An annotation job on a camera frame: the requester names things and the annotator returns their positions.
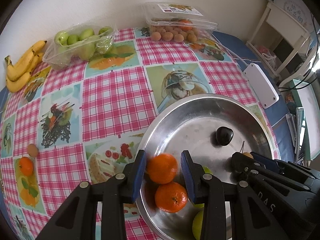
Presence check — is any clear box of longans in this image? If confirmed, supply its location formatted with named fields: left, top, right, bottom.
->
left=142, top=2, right=218, bottom=43

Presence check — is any orange tangerine on plate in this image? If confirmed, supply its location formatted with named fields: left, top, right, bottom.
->
left=155, top=182, right=188, bottom=213

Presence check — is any clear tray of green fruits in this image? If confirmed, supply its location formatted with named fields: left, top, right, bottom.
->
left=42, top=23, right=118, bottom=70

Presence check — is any silver metal plate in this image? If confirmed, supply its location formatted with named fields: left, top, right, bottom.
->
left=137, top=94, right=274, bottom=239

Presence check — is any white power strip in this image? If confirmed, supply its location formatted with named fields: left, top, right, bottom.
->
left=244, top=63, right=279, bottom=109

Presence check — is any small green fruit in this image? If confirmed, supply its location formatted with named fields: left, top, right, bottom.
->
left=203, top=166, right=213, bottom=175

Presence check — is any white wooden shelf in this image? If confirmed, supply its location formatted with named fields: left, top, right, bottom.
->
left=246, top=2, right=310, bottom=77

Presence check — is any yellow banana bunch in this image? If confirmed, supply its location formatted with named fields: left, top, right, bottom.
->
left=4, top=40, right=47, bottom=93

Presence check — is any black plum on plate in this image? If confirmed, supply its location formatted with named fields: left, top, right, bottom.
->
left=215, top=126, right=234, bottom=146

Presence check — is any orange tangerine with stem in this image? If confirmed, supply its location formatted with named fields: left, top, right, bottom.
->
left=18, top=157, right=34, bottom=176

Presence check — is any large green mango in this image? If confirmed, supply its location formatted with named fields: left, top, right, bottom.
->
left=192, top=204, right=204, bottom=240

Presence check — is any checkered fruit-print tablecloth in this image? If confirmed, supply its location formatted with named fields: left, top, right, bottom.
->
left=0, top=26, right=298, bottom=240

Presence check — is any brown longan near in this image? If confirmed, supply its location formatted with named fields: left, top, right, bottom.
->
left=27, top=144, right=39, bottom=158

